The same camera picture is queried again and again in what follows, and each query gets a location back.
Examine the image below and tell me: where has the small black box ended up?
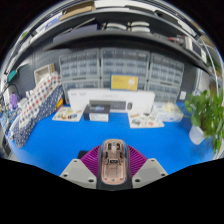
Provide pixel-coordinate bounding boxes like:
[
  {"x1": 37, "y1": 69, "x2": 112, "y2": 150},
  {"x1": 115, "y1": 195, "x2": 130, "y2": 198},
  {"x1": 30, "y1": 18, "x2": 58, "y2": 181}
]
[{"x1": 83, "y1": 103, "x2": 112, "y2": 123}]

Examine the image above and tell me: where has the patterned checked cloth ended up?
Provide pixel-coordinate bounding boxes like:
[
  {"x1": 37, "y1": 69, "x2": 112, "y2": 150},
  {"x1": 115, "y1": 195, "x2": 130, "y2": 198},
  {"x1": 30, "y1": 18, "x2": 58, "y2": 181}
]
[{"x1": 11, "y1": 72, "x2": 64, "y2": 149}]

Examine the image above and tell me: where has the dark wall shelf unit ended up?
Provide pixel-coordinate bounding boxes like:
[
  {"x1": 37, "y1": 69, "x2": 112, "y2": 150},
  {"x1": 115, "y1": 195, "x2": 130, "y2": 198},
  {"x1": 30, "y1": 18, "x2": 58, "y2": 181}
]
[{"x1": 6, "y1": 0, "x2": 221, "y2": 74}]

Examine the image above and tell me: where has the yellow flat box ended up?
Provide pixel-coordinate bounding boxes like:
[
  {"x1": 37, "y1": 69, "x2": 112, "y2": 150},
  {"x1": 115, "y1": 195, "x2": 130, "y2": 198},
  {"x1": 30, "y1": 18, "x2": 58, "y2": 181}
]
[{"x1": 110, "y1": 74, "x2": 139, "y2": 92}]

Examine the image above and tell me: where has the green plant in white pot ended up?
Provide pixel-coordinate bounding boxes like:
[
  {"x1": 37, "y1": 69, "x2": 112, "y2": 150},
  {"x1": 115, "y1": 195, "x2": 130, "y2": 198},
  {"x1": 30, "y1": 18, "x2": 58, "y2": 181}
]
[{"x1": 184, "y1": 88, "x2": 224, "y2": 156}]

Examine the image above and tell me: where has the long white keyboard box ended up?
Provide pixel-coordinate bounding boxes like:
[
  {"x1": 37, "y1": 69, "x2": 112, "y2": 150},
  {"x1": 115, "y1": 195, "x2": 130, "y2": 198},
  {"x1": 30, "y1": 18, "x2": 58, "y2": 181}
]
[{"x1": 67, "y1": 88, "x2": 156, "y2": 114}]

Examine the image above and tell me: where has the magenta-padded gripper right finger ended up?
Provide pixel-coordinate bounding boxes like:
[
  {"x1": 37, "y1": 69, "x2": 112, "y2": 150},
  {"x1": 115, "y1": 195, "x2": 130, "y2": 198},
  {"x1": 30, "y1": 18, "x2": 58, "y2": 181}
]
[{"x1": 127, "y1": 145, "x2": 169, "y2": 190}]

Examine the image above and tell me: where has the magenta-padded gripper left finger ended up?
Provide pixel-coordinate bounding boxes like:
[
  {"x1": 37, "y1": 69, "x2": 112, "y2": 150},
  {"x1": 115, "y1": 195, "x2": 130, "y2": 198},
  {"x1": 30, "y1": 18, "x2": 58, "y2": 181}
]
[{"x1": 59, "y1": 145, "x2": 104, "y2": 190}]

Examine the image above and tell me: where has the illustrated white card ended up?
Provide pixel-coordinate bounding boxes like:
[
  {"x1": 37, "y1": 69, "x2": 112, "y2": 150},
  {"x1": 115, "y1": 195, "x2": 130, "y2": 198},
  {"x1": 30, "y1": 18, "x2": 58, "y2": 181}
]
[
  {"x1": 52, "y1": 106, "x2": 84, "y2": 123},
  {"x1": 127, "y1": 112, "x2": 165, "y2": 129}
]

